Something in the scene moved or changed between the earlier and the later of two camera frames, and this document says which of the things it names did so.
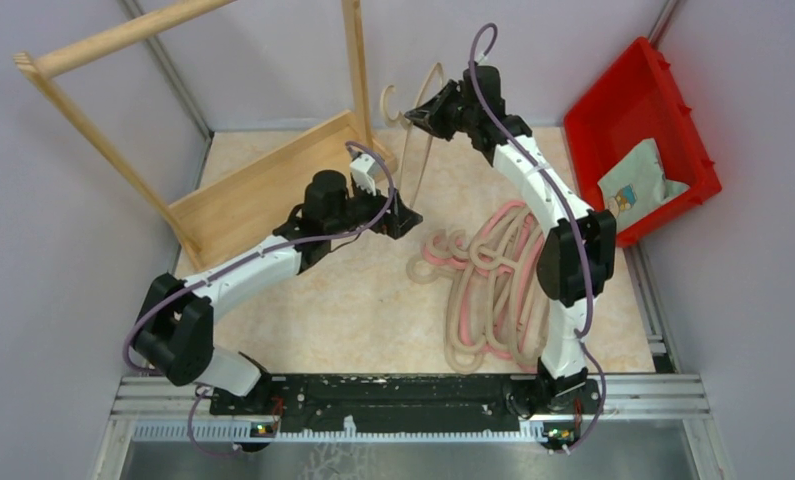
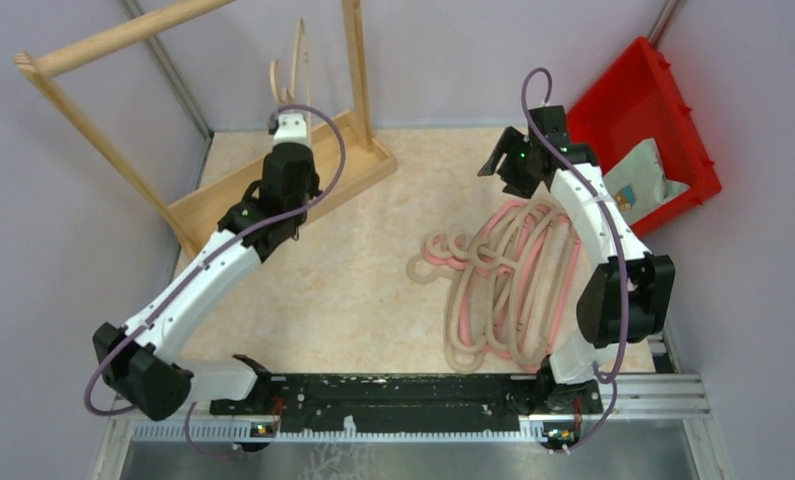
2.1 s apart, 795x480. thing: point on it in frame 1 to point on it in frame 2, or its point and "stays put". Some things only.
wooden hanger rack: [245, 206] stays put
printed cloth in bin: [637, 185] stays put
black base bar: [388, 403] stays put
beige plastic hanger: [406, 122] to [284, 97]
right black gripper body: [460, 115] to [516, 171]
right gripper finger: [432, 119] to [507, 141]
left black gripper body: [360, 209] to [311, 191]
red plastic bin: [631, 106] stays put
